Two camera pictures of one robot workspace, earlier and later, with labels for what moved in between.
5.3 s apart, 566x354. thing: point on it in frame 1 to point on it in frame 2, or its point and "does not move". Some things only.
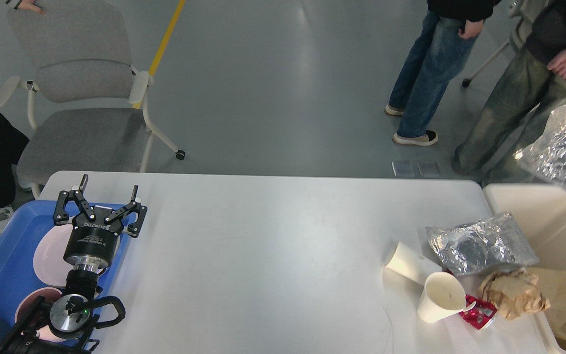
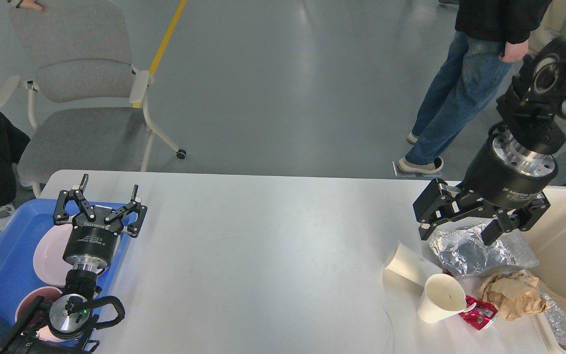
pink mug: (46, 332) does not move
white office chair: (515, 9) to (559, 19)
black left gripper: (93, 243) does not move
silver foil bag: (490, 244) does not move
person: (442, 47) to (473, 76)
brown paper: (515, 292) does not move
